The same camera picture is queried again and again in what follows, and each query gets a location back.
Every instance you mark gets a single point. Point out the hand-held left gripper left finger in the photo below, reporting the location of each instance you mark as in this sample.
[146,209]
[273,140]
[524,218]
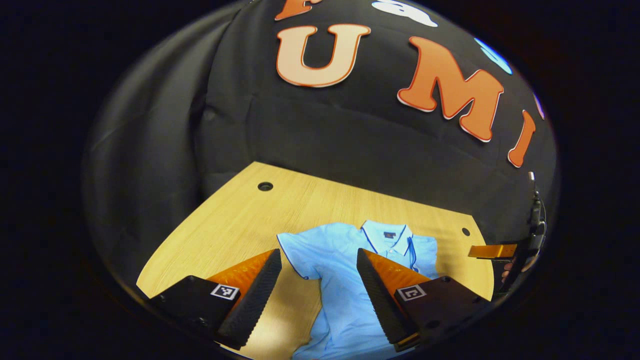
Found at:
[255,300]

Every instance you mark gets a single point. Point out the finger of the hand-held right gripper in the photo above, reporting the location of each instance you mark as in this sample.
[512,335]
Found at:
[492,251]

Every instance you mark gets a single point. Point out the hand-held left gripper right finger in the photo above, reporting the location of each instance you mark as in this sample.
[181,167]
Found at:
[377,300]

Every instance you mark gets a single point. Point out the light blue T-shirt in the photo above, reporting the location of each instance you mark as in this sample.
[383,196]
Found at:
[340,260]

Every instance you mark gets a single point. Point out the black backdrop cloth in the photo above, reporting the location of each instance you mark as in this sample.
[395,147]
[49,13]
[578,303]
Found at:
[350,140]

